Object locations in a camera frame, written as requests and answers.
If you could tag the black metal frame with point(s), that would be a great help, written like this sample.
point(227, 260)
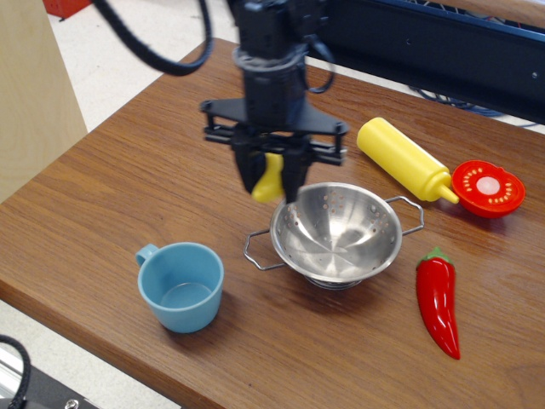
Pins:
point(444, 49)

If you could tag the light blue plastic cup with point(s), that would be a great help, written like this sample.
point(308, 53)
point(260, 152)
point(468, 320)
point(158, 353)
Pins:
point(182, 284)

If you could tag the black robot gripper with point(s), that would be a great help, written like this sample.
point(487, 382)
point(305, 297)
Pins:
point(277, 118)

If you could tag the red plastic chili pepper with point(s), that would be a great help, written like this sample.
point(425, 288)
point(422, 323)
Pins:
point(436, 296)

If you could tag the steel colander with wire handles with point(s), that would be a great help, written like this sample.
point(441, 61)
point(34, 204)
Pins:
point(336, 234)

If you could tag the light wooden panel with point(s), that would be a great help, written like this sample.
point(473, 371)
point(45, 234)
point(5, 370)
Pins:
point(40, 116)

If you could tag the red box on floor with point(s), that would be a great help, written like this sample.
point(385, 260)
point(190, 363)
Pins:
point(65, 8)

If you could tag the yellow plastic mustard bottle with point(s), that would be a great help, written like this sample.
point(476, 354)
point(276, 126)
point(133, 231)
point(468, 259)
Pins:
point(405, 161)

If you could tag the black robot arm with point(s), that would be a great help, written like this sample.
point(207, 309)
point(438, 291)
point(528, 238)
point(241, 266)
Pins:
point(268, 29)

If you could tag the yellow plastic toy banana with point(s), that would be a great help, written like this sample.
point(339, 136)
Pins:
point(269, 185)

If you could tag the red plastic tomato half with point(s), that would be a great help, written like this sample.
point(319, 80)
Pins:
point(487, 190)

